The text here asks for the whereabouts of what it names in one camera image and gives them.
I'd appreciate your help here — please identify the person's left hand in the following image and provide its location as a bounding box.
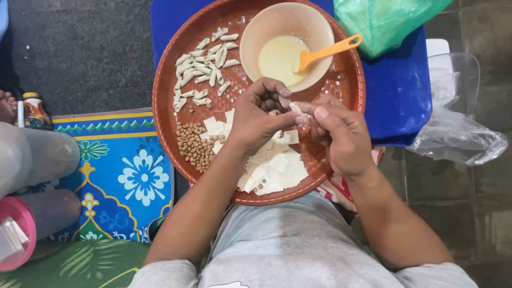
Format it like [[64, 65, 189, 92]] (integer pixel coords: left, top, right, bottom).
[[227, 77, 309, 157]]

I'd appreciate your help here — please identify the person's right hand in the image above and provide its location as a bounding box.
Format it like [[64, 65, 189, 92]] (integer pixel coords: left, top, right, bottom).
[[294, 94, 377, 179]]

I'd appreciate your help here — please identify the small dough wrapper piece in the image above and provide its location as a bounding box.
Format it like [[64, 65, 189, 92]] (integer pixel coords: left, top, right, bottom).
[[289, 102, 313, 119]]

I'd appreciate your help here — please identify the red striped cloth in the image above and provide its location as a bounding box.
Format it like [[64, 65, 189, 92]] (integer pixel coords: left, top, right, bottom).
[[315, 146, 387, 213]]

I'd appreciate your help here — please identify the pile of square dough sheets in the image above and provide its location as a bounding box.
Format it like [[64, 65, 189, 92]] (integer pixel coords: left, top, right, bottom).
[[199, 108, 310, 197]]

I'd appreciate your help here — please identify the pile of peanuts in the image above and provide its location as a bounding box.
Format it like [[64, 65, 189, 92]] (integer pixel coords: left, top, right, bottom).
[[176, 122, 227, 174]]

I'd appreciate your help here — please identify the round brown woven tray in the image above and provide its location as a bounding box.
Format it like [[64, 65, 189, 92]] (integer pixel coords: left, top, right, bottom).
[[152, 0, 367, 207]]

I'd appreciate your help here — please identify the blue plastic stool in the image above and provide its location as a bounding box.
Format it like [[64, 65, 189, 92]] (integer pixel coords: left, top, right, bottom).
[[150, 0, 433, 147]]

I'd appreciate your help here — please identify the pale yellow liquid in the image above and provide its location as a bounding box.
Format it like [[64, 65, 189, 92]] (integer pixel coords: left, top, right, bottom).
[[258, 35, 311, 87]]

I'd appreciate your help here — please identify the group of rolled dough snacks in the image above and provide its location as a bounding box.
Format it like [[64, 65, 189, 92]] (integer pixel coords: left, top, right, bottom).
[[173, 27, 242, 114]]

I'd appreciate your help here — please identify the orange plastic brush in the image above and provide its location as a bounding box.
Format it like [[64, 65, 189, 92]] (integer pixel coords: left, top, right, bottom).
[[294, 34, 364, 74]]

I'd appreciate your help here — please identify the clear plastic bag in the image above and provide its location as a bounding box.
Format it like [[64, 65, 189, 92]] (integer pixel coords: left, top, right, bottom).
[[406, 52, 509, 167]]

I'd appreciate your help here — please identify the beige plastic bowl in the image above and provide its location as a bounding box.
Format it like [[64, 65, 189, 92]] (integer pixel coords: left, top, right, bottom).
[[239, 2, 336, 94]]

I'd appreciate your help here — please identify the person's grey shirt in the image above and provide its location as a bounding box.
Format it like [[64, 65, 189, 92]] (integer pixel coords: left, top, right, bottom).
[[128, 191, 479, 288]]

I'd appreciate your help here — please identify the green plastic bag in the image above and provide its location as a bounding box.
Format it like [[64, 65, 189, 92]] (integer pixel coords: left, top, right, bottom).
[[334, 0, 454, 60]]

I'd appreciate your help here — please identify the small white box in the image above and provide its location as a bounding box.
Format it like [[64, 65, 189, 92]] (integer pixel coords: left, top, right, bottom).
[[426, 38, 451, 59]]

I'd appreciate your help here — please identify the blue floral mat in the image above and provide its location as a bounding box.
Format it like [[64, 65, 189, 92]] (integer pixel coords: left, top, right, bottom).
[[8, 108, 175, 244]]

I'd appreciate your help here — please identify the dark grey carpet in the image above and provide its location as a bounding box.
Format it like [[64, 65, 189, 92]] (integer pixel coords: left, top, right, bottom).
[[7, 0, 157, 117]]

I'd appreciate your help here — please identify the dark bottle with yellow cap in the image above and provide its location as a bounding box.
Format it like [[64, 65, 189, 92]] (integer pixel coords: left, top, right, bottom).
[[22, 92, 54, 131]]

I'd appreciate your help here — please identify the clear plastic jar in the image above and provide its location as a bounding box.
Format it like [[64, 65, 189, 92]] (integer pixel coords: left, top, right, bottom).
[[0, 122, 81, 197]]

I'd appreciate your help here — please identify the green leaf print mat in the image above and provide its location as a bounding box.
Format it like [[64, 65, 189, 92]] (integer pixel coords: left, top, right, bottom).
[[0, 239, 152, 288]]

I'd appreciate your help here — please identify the clear jar with pink lid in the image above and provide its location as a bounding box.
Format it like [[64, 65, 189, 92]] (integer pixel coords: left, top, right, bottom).
[[0, 189, 83, 273]]

